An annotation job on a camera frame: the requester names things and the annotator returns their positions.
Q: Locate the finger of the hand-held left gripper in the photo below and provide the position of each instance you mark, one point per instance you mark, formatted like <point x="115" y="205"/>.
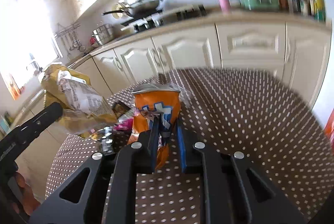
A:
<point x="49" y="113"/>

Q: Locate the kitchen window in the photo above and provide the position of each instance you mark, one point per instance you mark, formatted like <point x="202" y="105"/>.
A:
<point x="26" y="31"/>

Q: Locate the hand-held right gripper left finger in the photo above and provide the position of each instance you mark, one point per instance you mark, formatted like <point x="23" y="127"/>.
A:
<point x="154" y="135"/>

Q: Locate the teal box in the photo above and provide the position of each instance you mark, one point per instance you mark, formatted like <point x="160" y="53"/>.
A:
<point x="4" y="125"/>

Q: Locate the cream base cabinets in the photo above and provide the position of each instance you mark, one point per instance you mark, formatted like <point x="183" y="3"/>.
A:
<point x="248" y="44"/>

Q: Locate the orange bottle on sill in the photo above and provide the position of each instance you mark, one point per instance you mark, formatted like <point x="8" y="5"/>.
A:
<point x="15" y="87"/>

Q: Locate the red bowl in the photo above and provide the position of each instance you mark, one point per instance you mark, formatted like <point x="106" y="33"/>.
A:
<point x="93" y="40"/>

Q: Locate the chrome faucet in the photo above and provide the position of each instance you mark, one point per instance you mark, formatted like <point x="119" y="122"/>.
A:
<point x="32" y="63"/>

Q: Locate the orange plastic bag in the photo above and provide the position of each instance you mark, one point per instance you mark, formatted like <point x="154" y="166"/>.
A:
<point x="330" y="130"/>

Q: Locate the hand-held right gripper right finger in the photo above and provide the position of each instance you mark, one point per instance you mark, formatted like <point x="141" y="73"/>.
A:
<point x="181" y="145"/>

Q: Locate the pink snack wrapper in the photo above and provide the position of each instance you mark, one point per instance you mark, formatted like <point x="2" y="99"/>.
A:
<point x="125" y="125"/>

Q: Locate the brown polka dot tablecloth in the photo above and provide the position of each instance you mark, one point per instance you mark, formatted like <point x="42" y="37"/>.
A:
<point x="234" y="114"/>

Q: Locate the pink utensil holder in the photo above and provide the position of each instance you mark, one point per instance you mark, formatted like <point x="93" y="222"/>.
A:
<point x="224" y="5"/>

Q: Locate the dark brown snack packet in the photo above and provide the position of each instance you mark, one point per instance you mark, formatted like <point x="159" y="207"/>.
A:
<point x="120" y="108"/>

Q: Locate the yellow colander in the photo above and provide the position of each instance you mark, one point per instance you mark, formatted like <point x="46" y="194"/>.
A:
<point x="117" y="6"/>

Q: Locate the silver foil wrapper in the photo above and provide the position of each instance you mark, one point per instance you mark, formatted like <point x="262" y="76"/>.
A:
<point x="104" y="140"/>

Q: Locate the person's left hand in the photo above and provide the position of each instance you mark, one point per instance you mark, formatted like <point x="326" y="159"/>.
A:
<point x="24" y="195"/>

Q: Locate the yellow snack bag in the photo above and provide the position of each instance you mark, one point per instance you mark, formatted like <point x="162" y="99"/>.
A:
<point x="73" y="88"/>

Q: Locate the steel wok with lid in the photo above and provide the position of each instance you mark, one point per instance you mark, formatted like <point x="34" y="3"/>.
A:
<point x="143" y="6"/>

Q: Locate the black glass gas stove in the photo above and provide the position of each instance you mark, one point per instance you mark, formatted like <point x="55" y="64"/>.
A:
<point x="182" y="14"/>

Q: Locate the green oil bottle yellow label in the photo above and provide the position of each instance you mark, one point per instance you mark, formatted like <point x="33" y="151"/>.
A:
<point x="319" y="5"/>

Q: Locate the steel steamer pot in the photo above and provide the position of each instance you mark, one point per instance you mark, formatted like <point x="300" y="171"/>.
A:
<point x="104" y="33"/>

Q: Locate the orange snack bag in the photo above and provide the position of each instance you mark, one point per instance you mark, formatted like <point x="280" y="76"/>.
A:
<point x="156" y="101"/>

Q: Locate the wall utensil rack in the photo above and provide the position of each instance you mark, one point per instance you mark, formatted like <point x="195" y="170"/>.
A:
<point x="69" y="31"/>

